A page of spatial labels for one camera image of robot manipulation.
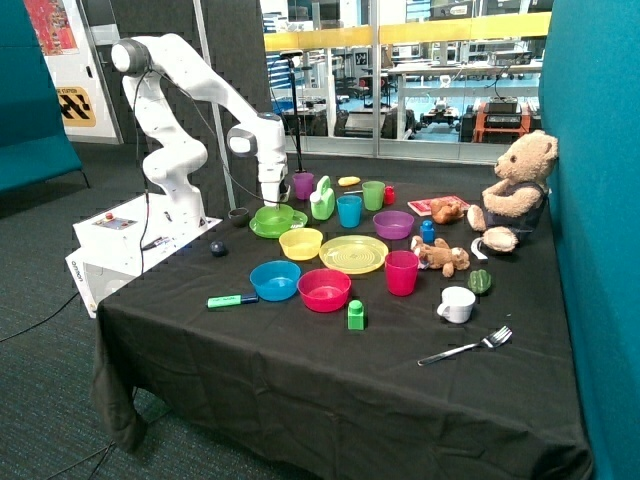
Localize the blue toy block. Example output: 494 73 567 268
420 220 435 244

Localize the teal sofa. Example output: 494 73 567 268
0 1 83 192

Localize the green plastic bowl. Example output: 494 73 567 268
254 205 294 235

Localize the pink plastic cup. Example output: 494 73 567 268
385 250 419 296

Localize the silver metal fork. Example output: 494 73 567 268
417 326 513 367

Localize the white ceramic cup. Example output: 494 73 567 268
436 286 476 324

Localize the small brown lying teddy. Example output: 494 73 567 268
410 236 470 278

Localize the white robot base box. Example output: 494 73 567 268
66 193 221 318

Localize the blue plastic cup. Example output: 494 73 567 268
337 195 362 228

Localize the yellow plastic plate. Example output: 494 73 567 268
319 235 389 275

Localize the red toy block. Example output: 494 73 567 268
383 185 396 206

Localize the green toy pepper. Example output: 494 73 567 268
467 269 492 295

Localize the small black bowl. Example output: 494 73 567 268
228 207 250 228

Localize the green plastic plate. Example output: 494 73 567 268
249 210 308 239

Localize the purple plastic cup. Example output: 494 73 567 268
293 172 314 200

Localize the black marker pen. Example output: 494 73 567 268
141 237 170 252

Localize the dark blue ball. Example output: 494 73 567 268
209 241 228 258

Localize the green highlighter marker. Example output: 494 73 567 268
206 293 260 309

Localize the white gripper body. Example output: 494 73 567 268
258 162 290 203

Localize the yellow plastic bowl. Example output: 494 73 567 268
279 228 323 261

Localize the yellow toy banana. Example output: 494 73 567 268
338 176 361 187

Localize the large beige teddy bear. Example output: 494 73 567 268
467 130 558 252

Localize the green toy block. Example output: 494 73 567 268
347 299 366 331

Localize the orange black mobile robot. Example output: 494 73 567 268
459 97 541 144

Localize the small brown sitting teddy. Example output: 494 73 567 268
430 199 464 225

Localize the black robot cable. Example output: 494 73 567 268
130 69 274 274

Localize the black microphone stand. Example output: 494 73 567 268
279 49 306 173

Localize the red book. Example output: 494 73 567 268
407 195 470 217

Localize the green plastic cup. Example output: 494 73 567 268
362 180 385 211

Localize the purple plastic bowl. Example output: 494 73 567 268
373 210 414 240

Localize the pink plastic bowl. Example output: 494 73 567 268
297 268 352 313

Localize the teal partition wall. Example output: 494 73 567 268
539 1 639 479

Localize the blue plastic bowl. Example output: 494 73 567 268
249 260 301 302

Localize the black tablecloth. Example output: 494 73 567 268
90 154 596 480

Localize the green toy watering can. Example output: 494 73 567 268
309 175 336 221

